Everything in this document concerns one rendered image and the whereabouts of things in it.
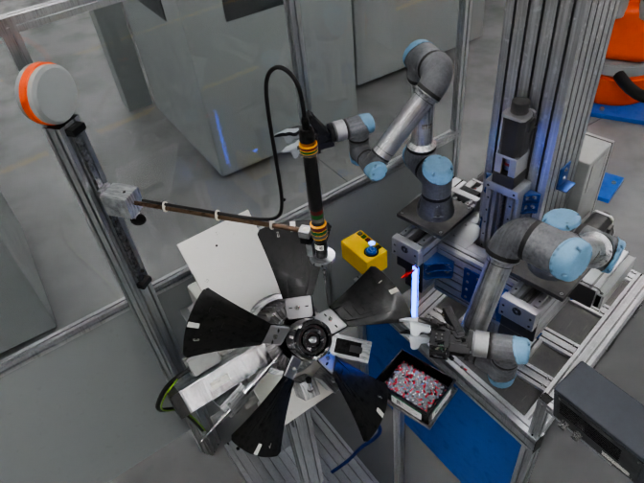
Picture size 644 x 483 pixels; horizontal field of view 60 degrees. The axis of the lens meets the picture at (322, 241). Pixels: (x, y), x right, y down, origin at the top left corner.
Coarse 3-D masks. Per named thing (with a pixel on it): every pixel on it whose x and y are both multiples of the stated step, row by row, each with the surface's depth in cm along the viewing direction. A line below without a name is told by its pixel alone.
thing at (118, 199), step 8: (104, 184) 163; (112, 184) 164; (120, 184) 164; (104, 192) 161; (112, 192) 161; (120, 192) 161; (128, 192) 160; (136, 192) 162; (104, 200) 160; (112, 200) 159; (120, 200) 158; (128, 200) 159; (104, 208) 163; (112, 208) 162; (120, 208) 160; (128, 208) 160; (136, 208) 163; (120, 216) 163; (128, 216) 161
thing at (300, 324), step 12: (288, 324) 168; (300, 324) 158; (312, 324) 160; (324, 324) 160; (288, 336) 161; (300, 336) 158; (324, 336) 161; (288, 348) 162; (300, 348) 157; (312, 348) 159; (324, 348) 161
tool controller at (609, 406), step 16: (576, 368) 141; (592, 368) 140; (560, 384) 140; (576, 384) 139; (592, 384) 138; (608, 384) 137; (560, 400) 140; (576, 400) 137; (592, 400) 136; (608, 400) 135; (624, 400) 134; (560, 416) 149; (576, 416) 139; (592, 416) 133; (608, 416) 132; (624, 416) 131; (640, 416) 130; (576, 432) 146; (592, 432) 137; (608, 432) 131; (624, 432) 129; (640, 432) 128; (608, 448) 136; (624, 448) 129; (640, 448) 126; (624, 464) 135; (640, 464) 127; (640, 480) 134
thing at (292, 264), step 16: (288, 224) 167; (304, 224) 166; (272, 240) 168; (288, 240) 166; (272, 256) 168; (288, 256) 166; (304, 256) 165; (288, 272) 166; (304, 272) 164; (288, 288) 166; (304, 288) 163
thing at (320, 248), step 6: (306, 120) 121; (306, 126) 122; (300, 132) 123; (306, 132) 123; (312, 132) 123; (300, 138) 124; (306, 138) 123; (312, 138) 124; (306, 144) 124; (324, 240) 144; (318, 246) 145; (324, 246) 146; (318, 252) 147; (324, 252) 147; (318, 258) 149; (324, 258) 149
